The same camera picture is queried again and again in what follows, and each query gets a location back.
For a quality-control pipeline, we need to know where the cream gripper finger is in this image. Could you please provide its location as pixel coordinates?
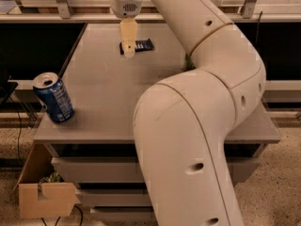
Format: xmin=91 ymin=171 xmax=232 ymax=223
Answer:
xmin=120 ymin=18 xmax=137 ymax=58

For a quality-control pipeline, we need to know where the dark blue snack bar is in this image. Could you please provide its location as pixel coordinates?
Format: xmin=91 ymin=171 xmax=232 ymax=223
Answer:
xmin=119 ymin=38 xmax=155 ymax=56

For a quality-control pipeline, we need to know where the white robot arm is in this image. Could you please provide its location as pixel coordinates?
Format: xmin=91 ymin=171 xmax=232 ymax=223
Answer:
xmin=110 ymin=0 xmax=265 ymax=226

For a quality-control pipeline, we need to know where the green soda can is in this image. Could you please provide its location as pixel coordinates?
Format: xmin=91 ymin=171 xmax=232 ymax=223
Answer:
xmin=183 ymin=55 xmax=196 ymax=72

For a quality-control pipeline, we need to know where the blue pepsi can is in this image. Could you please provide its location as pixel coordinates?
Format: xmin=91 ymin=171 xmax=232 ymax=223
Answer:
xmin=33 ymin=73 xmax=74 ymax=123

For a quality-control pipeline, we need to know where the grey drawer cabinet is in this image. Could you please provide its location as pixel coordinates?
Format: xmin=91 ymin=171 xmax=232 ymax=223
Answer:
xmin=35 ymin=24 xmax=266 ymax=223

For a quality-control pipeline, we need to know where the cardboard box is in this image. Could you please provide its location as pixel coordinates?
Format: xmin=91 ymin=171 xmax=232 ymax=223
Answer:
xmin=16 ymin=144 xmax=78 ymax=219

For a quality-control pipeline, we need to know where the metal frame railing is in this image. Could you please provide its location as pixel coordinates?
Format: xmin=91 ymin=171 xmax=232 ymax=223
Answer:
xmin=0 ymin=0 xmax=301 ymax=23

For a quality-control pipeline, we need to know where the black cable at right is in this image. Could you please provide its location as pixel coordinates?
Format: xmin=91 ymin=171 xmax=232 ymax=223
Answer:
xmin=254 ymin=10 xmax=263 ymax=49

